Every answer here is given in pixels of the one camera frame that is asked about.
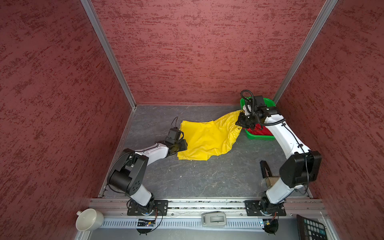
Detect red shorts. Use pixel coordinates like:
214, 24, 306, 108
247, 124, 273, 136

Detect yellow shorts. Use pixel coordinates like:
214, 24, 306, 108
177, 110, 243, 161

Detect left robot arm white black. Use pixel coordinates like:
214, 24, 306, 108
107, 140, 188, 215

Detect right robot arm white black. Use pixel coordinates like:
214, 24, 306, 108
236, 103, 322, 216

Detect green plastic basket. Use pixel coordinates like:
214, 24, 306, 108
240, 98, 276, 141

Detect small wooden block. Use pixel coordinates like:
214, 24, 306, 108
264, 177, 280, 189

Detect white ceramic cup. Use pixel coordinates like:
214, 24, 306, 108
76, 209, 105, 232

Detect black calculator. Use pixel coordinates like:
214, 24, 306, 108
297, 215, 328, 240

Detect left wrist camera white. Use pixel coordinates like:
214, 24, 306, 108
166, 127, 183, 144

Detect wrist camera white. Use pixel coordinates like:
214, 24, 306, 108
166, 127, 183, 144
243, 96, 267, 116

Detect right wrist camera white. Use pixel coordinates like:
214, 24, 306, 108
243, 96, 267, 116

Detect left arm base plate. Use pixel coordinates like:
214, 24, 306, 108
127, 200, 169, 216

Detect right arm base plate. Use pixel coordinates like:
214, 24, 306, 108
244, 200, 287, 217

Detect left circuit board with wires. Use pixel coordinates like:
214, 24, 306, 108
136, 208, 164, 235

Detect circuit board with wires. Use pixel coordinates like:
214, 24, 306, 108
263, 212, 279, 235
136, 208, 164, 235

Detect right circuit board with wires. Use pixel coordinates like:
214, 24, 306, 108
263, 212, 279, 235

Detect white slotted cable duct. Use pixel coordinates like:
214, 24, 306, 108
100, 218, 268, 230

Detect aluminium rail frame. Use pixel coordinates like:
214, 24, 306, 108
75, 197, 340, 240

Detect right corner aluminium post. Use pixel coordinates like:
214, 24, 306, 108
273, 0, 338, 104

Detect corner aluminium post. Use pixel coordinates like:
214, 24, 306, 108
81, 0, 137, 111
273, 0, 338, 104

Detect left corner aluminium post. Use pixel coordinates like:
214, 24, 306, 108
81, 0, 137, 111

